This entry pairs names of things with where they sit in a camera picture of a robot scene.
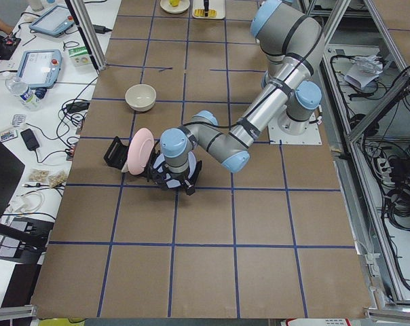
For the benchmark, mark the sliced bread loaf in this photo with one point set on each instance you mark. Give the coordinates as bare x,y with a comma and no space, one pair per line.
202,13

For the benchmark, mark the blue plate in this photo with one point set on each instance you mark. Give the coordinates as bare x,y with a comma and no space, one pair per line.
169,181

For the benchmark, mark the cream plate under lemon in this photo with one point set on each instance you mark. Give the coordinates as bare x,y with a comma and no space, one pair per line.
182,7

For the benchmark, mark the pink plate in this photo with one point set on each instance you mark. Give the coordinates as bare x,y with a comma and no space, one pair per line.
139,151

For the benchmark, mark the small cream plate in rack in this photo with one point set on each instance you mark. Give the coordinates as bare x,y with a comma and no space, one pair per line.
125,168

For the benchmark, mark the white rectangular tray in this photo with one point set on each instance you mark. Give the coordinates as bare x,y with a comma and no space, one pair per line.
218,5

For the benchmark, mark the black dish rack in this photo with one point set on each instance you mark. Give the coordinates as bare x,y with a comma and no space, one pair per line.
117,152

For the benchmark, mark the cream bowl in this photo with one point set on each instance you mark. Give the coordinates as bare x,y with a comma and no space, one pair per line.
140,97

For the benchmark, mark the black power adapter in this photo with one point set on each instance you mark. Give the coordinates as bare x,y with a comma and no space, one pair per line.
30,140

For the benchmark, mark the green white carton box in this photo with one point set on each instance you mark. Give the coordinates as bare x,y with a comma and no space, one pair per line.
79,56

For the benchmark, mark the upper teach pendant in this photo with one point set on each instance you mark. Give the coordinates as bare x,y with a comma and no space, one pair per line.
54,22

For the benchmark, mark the teach pendant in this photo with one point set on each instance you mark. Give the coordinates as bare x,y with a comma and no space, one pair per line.
40,68
54,22

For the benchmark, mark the black laptop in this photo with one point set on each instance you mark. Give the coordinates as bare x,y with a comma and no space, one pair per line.
11,170

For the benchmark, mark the lower teach pendant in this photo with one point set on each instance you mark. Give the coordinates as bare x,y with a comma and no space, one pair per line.
40,68

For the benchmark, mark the clear water bottle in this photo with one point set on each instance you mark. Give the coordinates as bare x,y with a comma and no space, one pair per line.
22,92

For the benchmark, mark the aluminium frame post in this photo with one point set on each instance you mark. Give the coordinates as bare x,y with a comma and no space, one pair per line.
83,22

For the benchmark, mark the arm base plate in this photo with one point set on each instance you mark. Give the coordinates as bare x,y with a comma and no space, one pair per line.
283,131

